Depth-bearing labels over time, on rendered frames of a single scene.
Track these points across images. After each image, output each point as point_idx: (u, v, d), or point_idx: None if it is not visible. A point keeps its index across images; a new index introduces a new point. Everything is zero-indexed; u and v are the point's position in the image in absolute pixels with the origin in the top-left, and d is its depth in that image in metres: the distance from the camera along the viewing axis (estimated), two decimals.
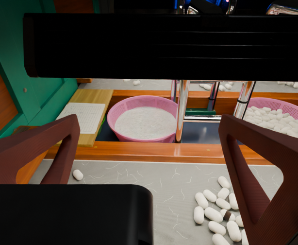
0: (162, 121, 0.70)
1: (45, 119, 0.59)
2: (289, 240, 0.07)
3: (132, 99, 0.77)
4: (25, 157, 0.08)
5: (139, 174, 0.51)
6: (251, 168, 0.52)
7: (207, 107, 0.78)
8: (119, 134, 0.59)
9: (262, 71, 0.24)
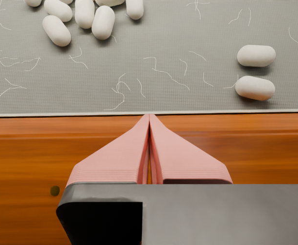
0: None
1: None
2: None
3: None
4: (144, 157, 0.08)
5: None
6: None
7: None
8: None
9: None
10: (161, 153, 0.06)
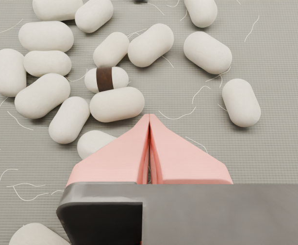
0: None
1: None
2: None
3: None
4: (144, 157, 0.08)
5: None
6: None
7: None
8: None
9: None
10: (161, 153, 0.06)
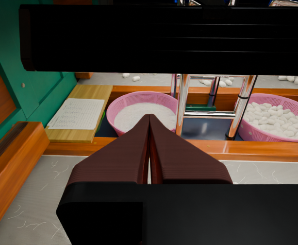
0: (162, 117, 0.69)
1: (44, 114, 0.59)
2: None
3: (132, 95, 0.76)
4: (144, 157, 0.08)
5: None
6: (251, 165, 0.52)
7: (207, 103, 0.78)
8: (119, 130, 0.58)
9: (265, 64, 0.24)
10: (161, 153, 0.06)
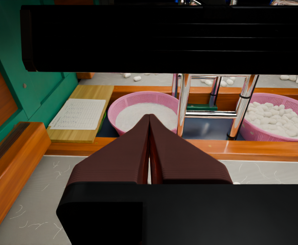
0: (164, 117, 0.69)
1: (45, 115, 0.59)
2: None
3: (133, 95, 0.76)
4: (144, 157, 0.08)
5: None
6: (253, 165, 0.52)
7: (209, 102, 0.77)
8: (120, 130, 0.58)
9: (266, 64, 0.24)
10: (161, 153, 0.06)
